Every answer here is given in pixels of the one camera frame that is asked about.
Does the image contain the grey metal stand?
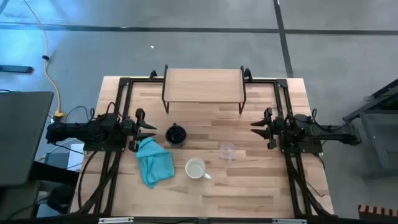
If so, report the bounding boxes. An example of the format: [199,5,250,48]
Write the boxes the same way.
[343,79,398,181]

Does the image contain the black mug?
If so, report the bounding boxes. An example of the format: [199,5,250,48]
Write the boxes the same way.
[164,123,188,149]

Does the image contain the dark grey flat panel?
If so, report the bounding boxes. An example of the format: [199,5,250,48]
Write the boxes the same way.
[0,90,55,187]

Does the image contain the wooden shelf black legs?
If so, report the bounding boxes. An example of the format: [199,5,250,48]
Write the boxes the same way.
[161,64,248,115]

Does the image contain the orange black striped block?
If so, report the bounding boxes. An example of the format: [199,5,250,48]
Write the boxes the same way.
[358,204,398,222]

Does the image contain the black chair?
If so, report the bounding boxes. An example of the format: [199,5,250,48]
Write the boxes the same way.
[29,161,80,215]

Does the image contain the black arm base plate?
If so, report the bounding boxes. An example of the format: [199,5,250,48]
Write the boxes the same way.
[281,141,323,156]
[83,140,126,153]

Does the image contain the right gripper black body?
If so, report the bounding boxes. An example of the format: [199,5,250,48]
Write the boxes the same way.
[264,108,285,150]

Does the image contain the black cable bundle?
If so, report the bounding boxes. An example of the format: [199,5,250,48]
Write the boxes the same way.
[285,154,335,217]
[77,151,123,215]

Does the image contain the black aluminium table frame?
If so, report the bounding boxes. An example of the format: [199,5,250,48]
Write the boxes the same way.
[70,70,335,218]

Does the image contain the yellow power cable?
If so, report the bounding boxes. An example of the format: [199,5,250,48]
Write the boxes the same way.
[23,0,65,121]

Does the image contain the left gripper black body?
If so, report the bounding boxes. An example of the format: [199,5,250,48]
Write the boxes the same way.
[123,108,146,153]

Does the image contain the white box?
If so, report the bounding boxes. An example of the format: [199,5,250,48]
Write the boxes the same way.
[67,142,85,170]

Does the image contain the silver table edge bracket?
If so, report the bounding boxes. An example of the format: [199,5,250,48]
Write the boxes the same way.
[98,217,134,224]
[272,218,308,224]

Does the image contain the teal microfibre cloth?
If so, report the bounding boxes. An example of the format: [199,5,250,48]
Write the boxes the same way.
[134,136,176,190]

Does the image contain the teal mug white handle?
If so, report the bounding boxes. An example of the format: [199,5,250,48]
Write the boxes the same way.
[185,157,213,180]

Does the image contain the black flat floor bar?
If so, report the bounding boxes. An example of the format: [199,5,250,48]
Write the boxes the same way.
[0,64,34,74]

